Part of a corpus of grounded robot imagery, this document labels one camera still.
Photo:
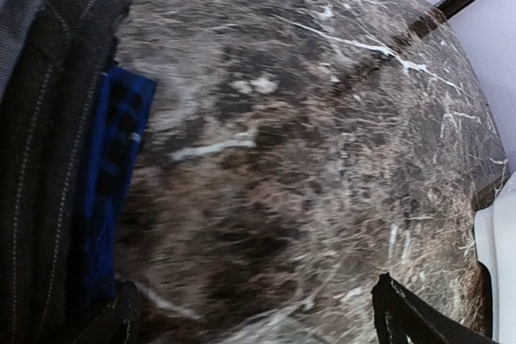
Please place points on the black striped shirt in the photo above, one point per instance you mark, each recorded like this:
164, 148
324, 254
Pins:
45, 117

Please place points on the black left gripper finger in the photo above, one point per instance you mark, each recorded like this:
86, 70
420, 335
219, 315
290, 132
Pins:
400, 316

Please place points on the white plastic bin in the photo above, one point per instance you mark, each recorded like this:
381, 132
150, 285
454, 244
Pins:
494, 231

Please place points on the grey long sleeve shirt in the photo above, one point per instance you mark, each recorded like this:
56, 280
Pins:
16, 9

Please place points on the blue plaid shirt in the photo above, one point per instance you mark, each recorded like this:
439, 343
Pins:
114, 141

